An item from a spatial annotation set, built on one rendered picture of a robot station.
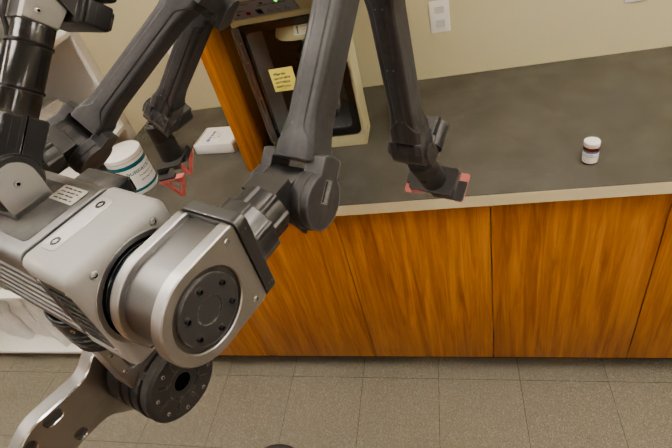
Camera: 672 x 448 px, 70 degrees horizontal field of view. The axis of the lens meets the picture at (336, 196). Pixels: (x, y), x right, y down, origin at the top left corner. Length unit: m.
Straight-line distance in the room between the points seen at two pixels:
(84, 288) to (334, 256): 1.12
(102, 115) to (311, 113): 0.47
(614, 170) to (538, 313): 0.59
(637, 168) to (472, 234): 0.45
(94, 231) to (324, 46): 0.35
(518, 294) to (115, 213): 1.36
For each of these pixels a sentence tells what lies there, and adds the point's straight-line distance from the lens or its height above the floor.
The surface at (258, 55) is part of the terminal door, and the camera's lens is 1.49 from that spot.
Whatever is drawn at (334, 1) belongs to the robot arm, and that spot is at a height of 1.62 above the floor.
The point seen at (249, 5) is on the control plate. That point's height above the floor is 1.46.
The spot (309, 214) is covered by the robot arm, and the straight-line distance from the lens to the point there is 0.59.
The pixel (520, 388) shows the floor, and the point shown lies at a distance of 2.06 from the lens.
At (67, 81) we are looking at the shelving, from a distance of 2.45.
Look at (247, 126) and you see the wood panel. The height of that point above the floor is 1.08.
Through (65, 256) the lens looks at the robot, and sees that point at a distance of 0.56.
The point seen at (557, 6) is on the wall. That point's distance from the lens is 1.90.
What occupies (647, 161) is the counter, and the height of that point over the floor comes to 0.94.
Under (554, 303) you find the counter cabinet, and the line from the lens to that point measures 1.75.
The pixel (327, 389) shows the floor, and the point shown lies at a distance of 2.12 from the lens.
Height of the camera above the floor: 1.81
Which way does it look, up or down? 38 degrees down
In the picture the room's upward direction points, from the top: 16 degrees counter-clockwise
